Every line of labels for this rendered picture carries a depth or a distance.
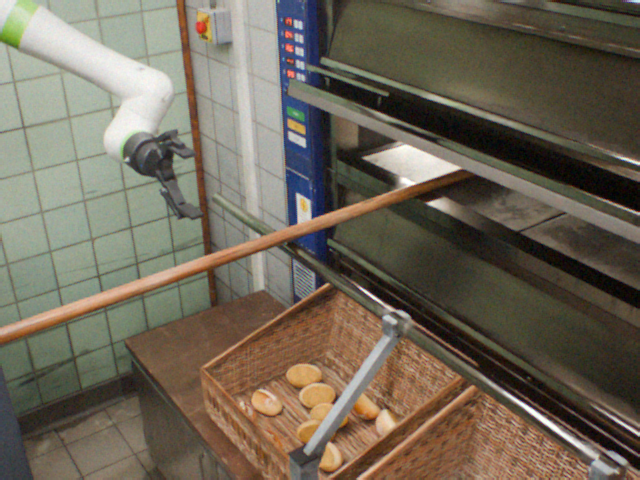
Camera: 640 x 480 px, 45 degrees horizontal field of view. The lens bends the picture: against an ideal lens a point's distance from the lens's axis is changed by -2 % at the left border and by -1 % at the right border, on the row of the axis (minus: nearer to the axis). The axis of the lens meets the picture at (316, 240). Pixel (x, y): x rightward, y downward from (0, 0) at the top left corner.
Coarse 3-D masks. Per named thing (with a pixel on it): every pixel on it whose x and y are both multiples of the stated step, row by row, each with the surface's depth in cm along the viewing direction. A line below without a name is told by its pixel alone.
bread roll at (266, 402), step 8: (256, 392) 212; (264, 392) 210; (272, 392) 210; (256, 400) 210; (264, 400) 209; (272, 400) 208; (280, 400) 210; (256, 408) 210; (264, 408) 208; (272, 408) 208; (280, 408) 209
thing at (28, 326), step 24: (408, 192) 188; (336, 216) 177; (360, 216) 182; (264, 240) 168; (288, 240) 171; (192, 264) 159; (216, 264) 162; (120, 288) 152; (144, 288) 154; (48, 312) 145; (72, 312) 146; (0, 336) 140
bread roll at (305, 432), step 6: (312, 420) 198; (318, 420) 198; (300, 426) 198; (306, 426) 197; (312, 426) 197; (318, 426) 197; (300, 432) 197; (306, 432) 197; (312, 432) 197; (300, 438) 198; (306, 438) 197
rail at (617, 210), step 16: (320, 96) 185; (336, 96) 180; (368, 112) 171; (384, 112) 168; (400, 128) 163; (416, 128) 159; (448, 144) 152; (464, 144) 150; (480, 160) 146; (496, 160) 143; (528, 176) 137; (544, 176) 134; (560, 192) 132; (576, 192) 129; (592, 192) 128; (608, 208) 124; (624, 208) 122
